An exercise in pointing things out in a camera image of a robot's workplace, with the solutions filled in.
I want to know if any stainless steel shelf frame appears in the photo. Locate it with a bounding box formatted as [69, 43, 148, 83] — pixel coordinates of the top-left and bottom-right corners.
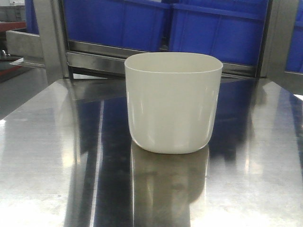
[6, 0, 303, 93]

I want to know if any blue crate behind right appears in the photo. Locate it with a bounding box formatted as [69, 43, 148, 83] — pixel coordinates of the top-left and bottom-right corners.
[169, 0, 268, 66]

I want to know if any blue crate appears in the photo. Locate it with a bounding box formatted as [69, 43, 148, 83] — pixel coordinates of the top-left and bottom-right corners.
[286, 0, 303, 73]
[169, 0, 268, 66]
[63, 0, 170, 52]
[25, 0, 39, 35]

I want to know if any blue crate far left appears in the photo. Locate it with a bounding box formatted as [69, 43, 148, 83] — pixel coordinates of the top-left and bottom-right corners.
[25, 0, 39, 35]

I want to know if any blue crate behind left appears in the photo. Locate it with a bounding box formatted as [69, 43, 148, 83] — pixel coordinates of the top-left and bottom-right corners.
[63, 0, 170, 52]

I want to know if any blue crate far right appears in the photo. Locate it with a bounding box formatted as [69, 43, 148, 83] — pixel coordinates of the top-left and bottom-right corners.
[286, 0, 303, 73]

